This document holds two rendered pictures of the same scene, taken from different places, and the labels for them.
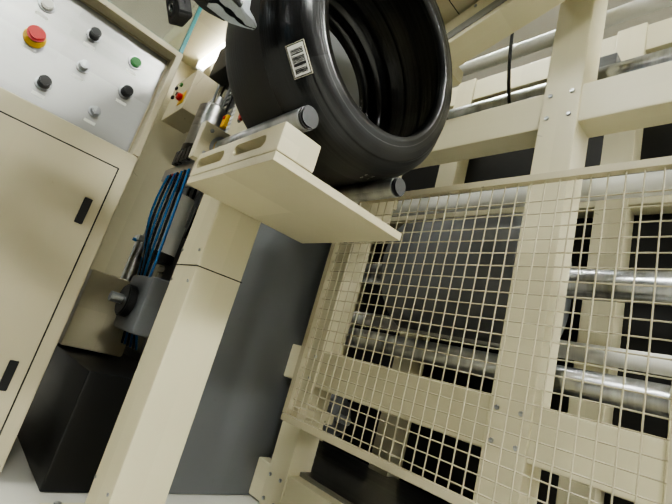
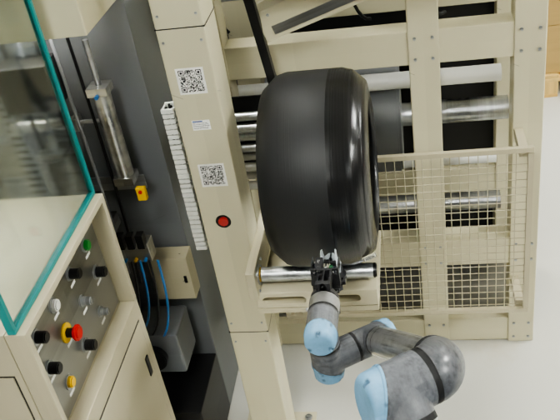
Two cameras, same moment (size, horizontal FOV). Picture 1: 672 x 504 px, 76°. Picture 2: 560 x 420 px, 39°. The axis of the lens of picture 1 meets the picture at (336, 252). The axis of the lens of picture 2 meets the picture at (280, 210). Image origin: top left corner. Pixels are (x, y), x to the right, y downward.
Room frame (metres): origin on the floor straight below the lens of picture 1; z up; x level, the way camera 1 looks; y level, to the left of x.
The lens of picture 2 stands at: (-0.53, 1.37, 2.32)
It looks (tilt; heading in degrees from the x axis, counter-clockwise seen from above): 34 degrees down; 323
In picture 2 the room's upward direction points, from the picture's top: 10 degrees counter-clockwise
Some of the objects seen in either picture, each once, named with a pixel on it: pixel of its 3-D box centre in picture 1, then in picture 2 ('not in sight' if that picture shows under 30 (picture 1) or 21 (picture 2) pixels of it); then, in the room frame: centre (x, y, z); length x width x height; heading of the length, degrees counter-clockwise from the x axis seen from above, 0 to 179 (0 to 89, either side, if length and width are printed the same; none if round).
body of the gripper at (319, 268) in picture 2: not in sight; (326, 282); (0.62, 0.39, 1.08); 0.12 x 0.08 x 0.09; 130
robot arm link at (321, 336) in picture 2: not in sight; (321, 330); (0.52, 0.51, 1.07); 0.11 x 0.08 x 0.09; 130
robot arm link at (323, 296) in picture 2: not in sight; (322, 307); (0.57, 0.45, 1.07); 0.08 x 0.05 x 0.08; 40
